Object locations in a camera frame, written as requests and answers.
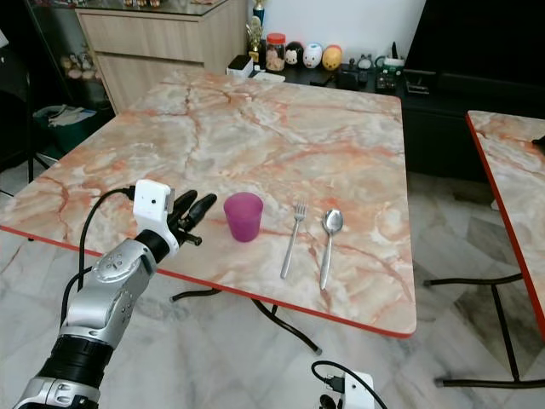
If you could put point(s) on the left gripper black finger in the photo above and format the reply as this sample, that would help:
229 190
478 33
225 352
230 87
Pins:
202 207
184 203

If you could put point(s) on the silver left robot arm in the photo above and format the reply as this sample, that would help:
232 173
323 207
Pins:
106 294

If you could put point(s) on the purple plastic cup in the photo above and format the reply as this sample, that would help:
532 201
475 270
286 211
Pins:
243 219

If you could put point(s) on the large marble-pattern folding table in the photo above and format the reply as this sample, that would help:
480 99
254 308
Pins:
264 141

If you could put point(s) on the silver metal fork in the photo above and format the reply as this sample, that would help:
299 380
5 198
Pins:
292 243

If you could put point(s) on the silver metal spoon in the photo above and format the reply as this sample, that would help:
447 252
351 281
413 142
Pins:
332 221

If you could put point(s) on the dark basket with cloths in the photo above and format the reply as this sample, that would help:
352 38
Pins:
72 128

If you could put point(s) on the white small box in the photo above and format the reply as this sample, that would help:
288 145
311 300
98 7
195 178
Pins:
240 66

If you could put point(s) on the light wooden cabinet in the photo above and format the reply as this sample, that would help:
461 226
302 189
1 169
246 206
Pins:
162 55

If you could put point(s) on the red-lidded snack jar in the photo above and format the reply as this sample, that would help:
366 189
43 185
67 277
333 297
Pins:
275 54

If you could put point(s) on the gold trophy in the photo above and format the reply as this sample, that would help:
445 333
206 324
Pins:
255 38

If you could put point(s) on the black round plush toy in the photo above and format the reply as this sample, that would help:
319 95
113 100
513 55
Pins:
295 54

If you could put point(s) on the white round plush toy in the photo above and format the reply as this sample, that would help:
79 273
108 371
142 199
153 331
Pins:
313 56

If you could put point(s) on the black chair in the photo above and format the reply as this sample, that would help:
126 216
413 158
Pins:
15 111

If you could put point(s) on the yellow round plush toy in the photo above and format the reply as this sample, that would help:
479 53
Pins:
332 58

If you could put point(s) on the black electronic device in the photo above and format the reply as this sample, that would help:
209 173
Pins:
355 78

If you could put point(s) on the small grey figurine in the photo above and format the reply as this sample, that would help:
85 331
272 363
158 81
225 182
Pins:
365 61

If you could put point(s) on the black device with green panel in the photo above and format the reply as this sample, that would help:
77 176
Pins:
389 82

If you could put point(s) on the green and white mug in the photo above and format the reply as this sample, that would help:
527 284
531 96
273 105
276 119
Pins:
393 65

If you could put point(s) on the black low tv console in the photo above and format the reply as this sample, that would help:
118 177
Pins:
434 132

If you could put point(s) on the marble-pattern side table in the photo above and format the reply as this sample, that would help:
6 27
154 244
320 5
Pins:
515 187

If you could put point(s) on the black television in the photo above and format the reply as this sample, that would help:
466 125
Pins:
477 36

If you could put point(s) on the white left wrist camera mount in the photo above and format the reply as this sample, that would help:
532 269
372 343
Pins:
153 204

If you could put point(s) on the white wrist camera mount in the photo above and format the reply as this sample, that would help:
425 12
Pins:
153 204
359 392

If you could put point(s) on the black curved table leg frame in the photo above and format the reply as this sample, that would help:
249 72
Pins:
277 322

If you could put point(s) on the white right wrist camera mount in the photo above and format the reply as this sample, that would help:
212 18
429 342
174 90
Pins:
359 392

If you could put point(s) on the black straight table leg frame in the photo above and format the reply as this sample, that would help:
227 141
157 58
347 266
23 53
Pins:
504 332

